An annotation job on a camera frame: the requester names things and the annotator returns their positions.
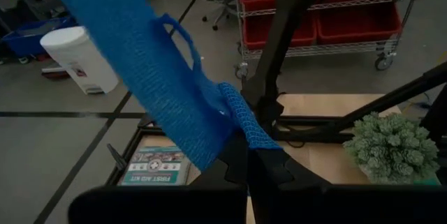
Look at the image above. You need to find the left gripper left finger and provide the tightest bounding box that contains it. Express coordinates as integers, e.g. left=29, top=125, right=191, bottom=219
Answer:
left=68, top=135, right=249, bottom=224

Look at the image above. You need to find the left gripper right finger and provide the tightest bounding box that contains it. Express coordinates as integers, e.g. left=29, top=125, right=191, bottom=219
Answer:
left=249, top=146, right=447, bottom=224

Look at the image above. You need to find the blue elastic bandage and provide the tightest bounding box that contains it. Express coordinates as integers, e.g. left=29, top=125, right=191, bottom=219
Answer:
left=39, top=0, right=284, bottom=173

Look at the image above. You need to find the teal elastic bandage strip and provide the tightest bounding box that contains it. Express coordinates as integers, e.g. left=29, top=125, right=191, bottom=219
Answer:
left=413, top=177, right=442, bottom=186

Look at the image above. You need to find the first aid kit box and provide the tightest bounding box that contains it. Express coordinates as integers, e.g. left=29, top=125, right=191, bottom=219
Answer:
left=117, top=144, right=192, bottom=187

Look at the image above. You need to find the artificial green plant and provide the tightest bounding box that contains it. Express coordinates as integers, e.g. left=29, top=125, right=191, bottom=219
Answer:
left=342, top=111, right=442, bottom=186

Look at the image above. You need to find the white trash bin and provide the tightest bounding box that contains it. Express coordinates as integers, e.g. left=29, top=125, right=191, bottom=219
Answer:
left=39, top=25, right=120, bottom=96

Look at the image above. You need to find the blue storage bin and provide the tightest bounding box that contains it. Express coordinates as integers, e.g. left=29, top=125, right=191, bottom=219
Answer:
left=0, top=16, right=78, bottom=60

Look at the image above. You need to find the metal wire shelf cart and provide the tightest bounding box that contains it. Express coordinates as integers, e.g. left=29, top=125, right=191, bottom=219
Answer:
left=231, top=0, right=426, bottom=80

